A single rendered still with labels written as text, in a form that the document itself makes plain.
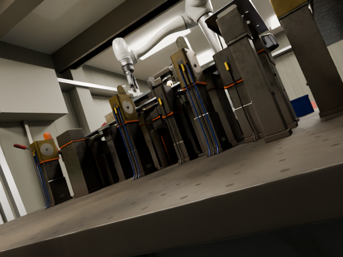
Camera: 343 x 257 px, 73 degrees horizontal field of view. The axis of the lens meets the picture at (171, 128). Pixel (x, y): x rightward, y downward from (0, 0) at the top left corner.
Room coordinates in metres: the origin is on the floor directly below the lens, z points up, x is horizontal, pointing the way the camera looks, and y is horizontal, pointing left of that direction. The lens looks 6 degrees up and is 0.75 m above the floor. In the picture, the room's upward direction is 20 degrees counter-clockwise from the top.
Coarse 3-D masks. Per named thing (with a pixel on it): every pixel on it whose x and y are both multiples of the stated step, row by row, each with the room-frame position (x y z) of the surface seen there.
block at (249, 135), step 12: (228, 48) 0.65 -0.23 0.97; (216, 60) 0.68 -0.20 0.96; (228, 60) 0.66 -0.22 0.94; (228, 72) 0.67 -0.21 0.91; (228, 84) 0.67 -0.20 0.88; (240, 84) 0.67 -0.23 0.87; (240, 96) 0.67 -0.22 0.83; (240, 108) 0.67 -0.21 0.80; (252, 108) 0.66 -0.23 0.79; (240, 120) 0.68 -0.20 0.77; (252, 120) 0.67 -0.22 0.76; (252, 132) 0.67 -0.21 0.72
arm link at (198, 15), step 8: (192, 0) 1.30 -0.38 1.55; (200, 0) 1.29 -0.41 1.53; (208, 0) 1.33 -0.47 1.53; (192, 8) 1.34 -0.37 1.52; (200, 8) 1.33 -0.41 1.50; (208, 8) 1.34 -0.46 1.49; (192, 16) 1.38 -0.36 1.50; (200, 16) 1.35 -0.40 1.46; (208, 16) 1.34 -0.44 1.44; (200, 24) 1.39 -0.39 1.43; (208, 32) 1.36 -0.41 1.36; (208, 40) 1.40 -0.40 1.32; (216, 40) 1.35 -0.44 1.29; (216, 48) 1.37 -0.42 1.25
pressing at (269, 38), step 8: (264, 40) 0.78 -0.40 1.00; (272, 40) 0.79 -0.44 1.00; (272, 48) 0.90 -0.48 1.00; (208, 72) 0.91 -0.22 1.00; (216, 72) 0.96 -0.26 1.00; (176, 88) 0.97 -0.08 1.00; (144, 104) 1.01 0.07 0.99; (112, 120) 1.13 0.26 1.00; (104, 128) 1.26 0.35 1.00; (88, 136) 1.31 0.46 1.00; (96, 136) 1.40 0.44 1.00
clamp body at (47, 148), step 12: (36, 144) 1.24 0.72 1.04; (48, 144) 1.29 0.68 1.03; (36, 156) 1.25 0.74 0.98; (48, 156) 1.28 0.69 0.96; (48, 168) 1.26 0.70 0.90; (60, 168) 1.32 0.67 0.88; (48, 180) 1.25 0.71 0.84; (60, 180) 1.30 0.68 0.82; (48, 192) 1.26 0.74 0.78; (60, 192) 1.28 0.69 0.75; (48, 204) 1.27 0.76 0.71
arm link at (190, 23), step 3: (183, 15) 1.51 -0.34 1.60; (186, 15) 1.48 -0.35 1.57; (186, 18) 1.50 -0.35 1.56; (189, 18) 1.48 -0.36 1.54; (186, 21) 1.51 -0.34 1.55; (189, 21) 1.50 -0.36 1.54; (192, 21) 1.49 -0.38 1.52; (186, 24) 1.52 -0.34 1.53; (189, 24) 1.53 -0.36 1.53; (192, 24) 1.53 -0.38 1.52; (195, 24) 1.55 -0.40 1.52; (198, 24) 1.57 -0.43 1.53; (189, 27) 1.55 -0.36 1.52; (192, 27) 1.56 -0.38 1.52
